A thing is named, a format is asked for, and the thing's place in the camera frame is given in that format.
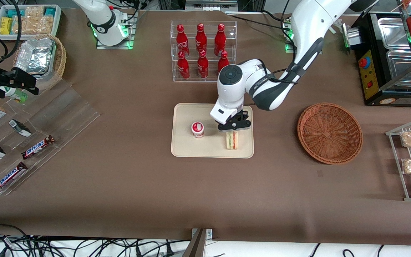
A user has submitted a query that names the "grey metal post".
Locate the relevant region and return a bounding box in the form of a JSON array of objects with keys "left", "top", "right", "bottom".
[{"left": 183, "top": 228, "right": 213, "bottom": 257}]

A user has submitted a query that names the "wrapped waffle snack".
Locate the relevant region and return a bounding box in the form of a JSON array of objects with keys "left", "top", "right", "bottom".
[
  {"left": 12, "top": 16, "right": 35, "bottom": 35},
  {"left": 33, "top": 16, "right": 55, "bottom": 34},
  {"left": 24, "top": 6, "right": 45, "bottom": 18}
]

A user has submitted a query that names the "brown table covering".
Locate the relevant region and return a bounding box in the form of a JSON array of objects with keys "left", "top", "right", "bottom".
[{"left": 0, "top": 8, "right": 411, "bottom": 247}]

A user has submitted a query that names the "silver metal wire rack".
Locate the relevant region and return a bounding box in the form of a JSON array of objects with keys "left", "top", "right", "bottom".
[{"left": 385, "top": 119, "right": 411, "bottom": 202}]

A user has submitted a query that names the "white plastic bin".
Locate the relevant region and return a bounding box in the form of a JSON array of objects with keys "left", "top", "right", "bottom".
[{"left": 0, "top": 4, "right": 62, "bottom": 40}]

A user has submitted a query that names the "triangle sandwich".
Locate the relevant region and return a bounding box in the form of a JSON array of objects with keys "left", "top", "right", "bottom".
[{"left": 225, "top": 131, "right": 240, "bottom": 150}]

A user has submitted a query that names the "clear plastic wrapper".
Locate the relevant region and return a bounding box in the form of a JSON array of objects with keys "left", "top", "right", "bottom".
[{"left": 330, "top": 19, "right": 346, "bottom": 35}]

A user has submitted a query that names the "clear acrylic stepped display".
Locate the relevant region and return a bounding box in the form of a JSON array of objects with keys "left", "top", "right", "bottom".
[{"left": 0, "top": 79, "right": 101, "bottom": 196}]

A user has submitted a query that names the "brown round wicker basket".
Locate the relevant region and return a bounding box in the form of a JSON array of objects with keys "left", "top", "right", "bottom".
[{"left": 297, "top": 102, "right": 364, "bottom": 165}]

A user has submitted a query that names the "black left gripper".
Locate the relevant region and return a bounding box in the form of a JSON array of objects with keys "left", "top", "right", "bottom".
[{"left": 227, "top": 110, "right": 251, "bottom": 125}]

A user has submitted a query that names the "yellow snack packet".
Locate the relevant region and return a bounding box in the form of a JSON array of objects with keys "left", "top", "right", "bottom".
[{"left": 0, "top": 17, "right": 13, "bottom": 35}]

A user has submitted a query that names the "snickers chocolate bar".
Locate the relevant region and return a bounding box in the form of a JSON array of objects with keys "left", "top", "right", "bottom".
[
  {"left": 0, "top": 162, "right": 29, "bottom": 193},
  {"left": 21, "top": 135, "right": 56, "bottom": 160}
]

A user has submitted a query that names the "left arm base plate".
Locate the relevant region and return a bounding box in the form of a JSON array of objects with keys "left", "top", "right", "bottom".
[{"left": 283, "top": 17, "right": 297, "bottom": 54}]

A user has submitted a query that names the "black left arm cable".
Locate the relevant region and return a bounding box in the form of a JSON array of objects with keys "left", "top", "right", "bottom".
[{"left": 265, "top": 61, "right": 301, "bottom": 85}]

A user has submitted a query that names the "beige plastic tray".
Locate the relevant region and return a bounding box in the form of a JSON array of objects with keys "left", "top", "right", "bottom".
[{"left": 171, "top": 103, "right": 254, "bottom": 158}]

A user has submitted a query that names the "green white drink bottle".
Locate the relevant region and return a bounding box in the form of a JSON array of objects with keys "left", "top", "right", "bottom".
[{"left": 0, "top": 86, "right": 29, "bottom": 104}]

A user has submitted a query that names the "red white yogurt cup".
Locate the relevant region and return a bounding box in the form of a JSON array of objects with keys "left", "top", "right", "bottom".
[{"left": 191, "top": 122, "right": 205, "bottom": 139}]

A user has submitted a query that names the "clear acrylic bottle rack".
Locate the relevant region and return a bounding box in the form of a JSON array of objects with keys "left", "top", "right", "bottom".
[{"left": 171, "top": 20, "right": 237, "bottom": 83}]

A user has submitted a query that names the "tan wicker basket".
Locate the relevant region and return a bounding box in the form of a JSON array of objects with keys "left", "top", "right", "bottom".
[{"left": 12, "top": 34, "right": 67, "bottom": 92}]

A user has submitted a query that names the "black food warmer appliance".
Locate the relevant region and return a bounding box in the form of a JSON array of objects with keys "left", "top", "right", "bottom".
[{"left": 341, "top": 0, "right": 411, "bottom": 107}]

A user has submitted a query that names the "steel warmer tray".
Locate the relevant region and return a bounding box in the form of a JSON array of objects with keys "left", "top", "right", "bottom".
[
  {"left": 385, "top": 50, "right": 411, "bottom": 82},
  {"left": 377, "top": 17, "right": 411, "bottom": 51}
]

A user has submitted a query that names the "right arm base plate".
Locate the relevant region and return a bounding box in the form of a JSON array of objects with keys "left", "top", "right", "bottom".
[{"left": 96, "top": 10, "right": 135, "bottom": 50}]

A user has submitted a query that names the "silver foil pack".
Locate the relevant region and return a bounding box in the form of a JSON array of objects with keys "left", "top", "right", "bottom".
[{"left": 14, "top": 37, "right": 56, "bottom": 75}]

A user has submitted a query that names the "red cola bottle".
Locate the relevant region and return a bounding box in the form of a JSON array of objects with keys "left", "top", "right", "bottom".
[
  {"left": 195, "top": 23, "right": 208, "bottom": 54},
  {"left": 197, "top": 50, "right": 209, "bottom": 79},
  {"left": 214, "top": 24, "right": 227, "bottom": 56},
  {"left": 177, "top": 51, "right": 191, "bottom": 80},
  {"left": 217, "top": 51, "right": 230, "bottom": 72},
  {"left": 176, "top": 24, "right": 190, "bottom": 57}
]

